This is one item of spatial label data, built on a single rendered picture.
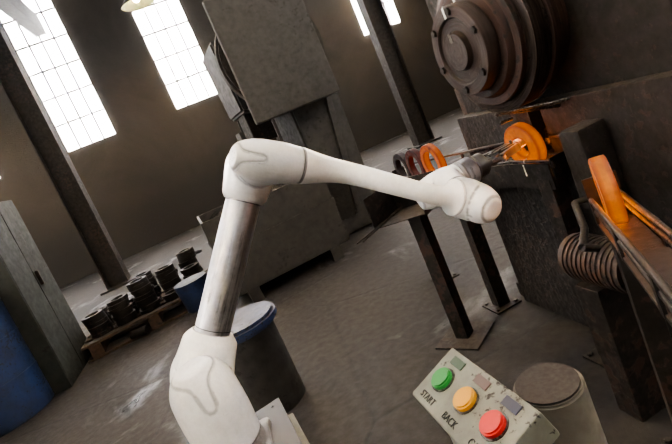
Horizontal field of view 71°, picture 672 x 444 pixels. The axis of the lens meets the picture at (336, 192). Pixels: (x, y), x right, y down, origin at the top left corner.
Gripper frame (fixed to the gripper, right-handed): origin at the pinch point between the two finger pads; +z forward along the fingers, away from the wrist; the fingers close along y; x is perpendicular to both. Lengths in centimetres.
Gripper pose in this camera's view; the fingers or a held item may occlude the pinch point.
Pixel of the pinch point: (523, 140)
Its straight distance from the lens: 165.3
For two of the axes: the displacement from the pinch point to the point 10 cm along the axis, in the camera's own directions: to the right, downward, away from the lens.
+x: -4.3, -8.9, -1.6
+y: 2.6, 0.4, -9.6
